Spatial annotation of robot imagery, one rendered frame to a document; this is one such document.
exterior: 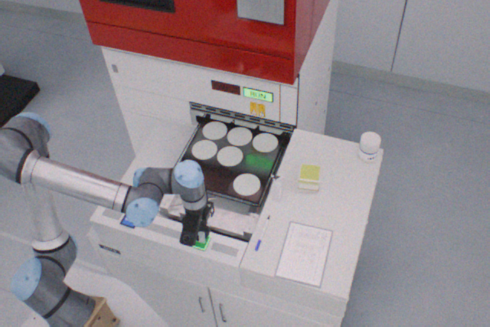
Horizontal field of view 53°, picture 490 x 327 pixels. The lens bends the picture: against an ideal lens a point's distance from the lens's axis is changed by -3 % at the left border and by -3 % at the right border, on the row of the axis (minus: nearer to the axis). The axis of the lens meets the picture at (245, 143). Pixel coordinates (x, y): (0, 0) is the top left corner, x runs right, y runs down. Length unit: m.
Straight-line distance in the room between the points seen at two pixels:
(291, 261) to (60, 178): 0.75
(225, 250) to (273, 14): 0.76
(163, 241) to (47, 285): 0.39
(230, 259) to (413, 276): 1.35
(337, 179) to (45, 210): 0.97
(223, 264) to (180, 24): 0.81
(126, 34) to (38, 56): 2.39
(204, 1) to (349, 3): 1.81
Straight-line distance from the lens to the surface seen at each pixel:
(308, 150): 1.89
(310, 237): 1.67
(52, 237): 1.64
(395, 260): 2.80
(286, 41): 1.64
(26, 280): 1.57
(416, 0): 3.27
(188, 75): 1.98
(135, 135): 2.44
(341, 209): 1.75
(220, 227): 1.80
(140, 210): 1.29
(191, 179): 1.37
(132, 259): 1.94
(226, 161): 1.94
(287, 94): 1.85
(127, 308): 1.78
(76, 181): 1.33
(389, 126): 3.37
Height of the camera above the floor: 2.41
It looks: 49 degrees down
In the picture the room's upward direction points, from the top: 4 degrees counter-clockwise
